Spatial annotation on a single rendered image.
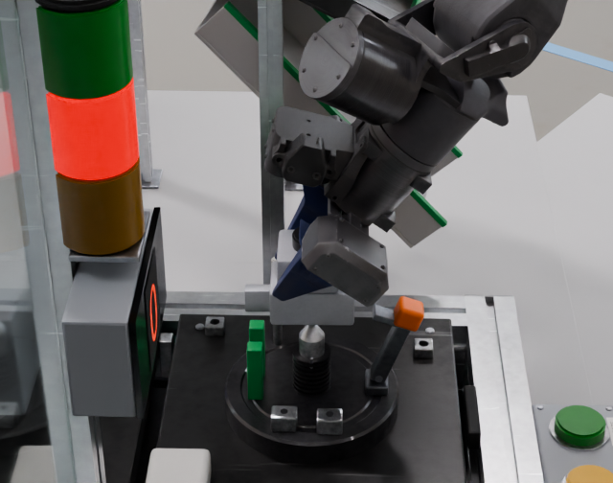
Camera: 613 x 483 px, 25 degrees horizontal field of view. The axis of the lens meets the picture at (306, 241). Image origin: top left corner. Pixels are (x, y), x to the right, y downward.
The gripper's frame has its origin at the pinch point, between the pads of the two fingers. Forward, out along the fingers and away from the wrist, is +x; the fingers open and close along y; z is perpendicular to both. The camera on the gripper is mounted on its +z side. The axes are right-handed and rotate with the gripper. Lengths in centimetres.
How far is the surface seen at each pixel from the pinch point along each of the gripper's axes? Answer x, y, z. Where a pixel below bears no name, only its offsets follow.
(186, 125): 31, -66, -3
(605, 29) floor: 42, -278, -132
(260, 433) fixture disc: 12.7, 5.7, -5.3
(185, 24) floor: 114, -279, -36
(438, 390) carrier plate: 5.6, -1.9, -17.8
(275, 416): 10.7, 5.6, -5.3
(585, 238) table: 3, -41, -40
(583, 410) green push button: -1.5, 0.6, -26.9
